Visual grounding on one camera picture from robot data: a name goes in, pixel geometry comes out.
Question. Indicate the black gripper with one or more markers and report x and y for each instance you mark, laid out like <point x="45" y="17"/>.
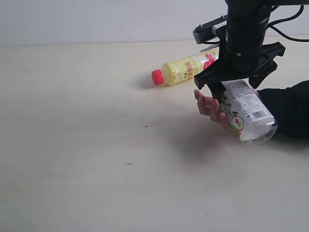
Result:
<point x="242" y="55"/>

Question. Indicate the clear bottle floral white label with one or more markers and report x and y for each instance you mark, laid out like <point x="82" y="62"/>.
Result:
<point x="247" y="115"/>

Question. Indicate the black sleeved forearm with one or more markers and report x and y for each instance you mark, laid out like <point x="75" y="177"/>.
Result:
<point x="290" y="107"/>

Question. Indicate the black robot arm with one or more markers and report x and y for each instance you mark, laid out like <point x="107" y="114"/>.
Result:
<point x="256" y="13"/>

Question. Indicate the yellow juice bottle red cap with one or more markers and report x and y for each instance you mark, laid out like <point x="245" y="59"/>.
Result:
<point x="175" y="72"/>

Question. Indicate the person's open bare hand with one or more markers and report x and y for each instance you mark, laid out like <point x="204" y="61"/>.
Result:
<point x="208" y="106"/>

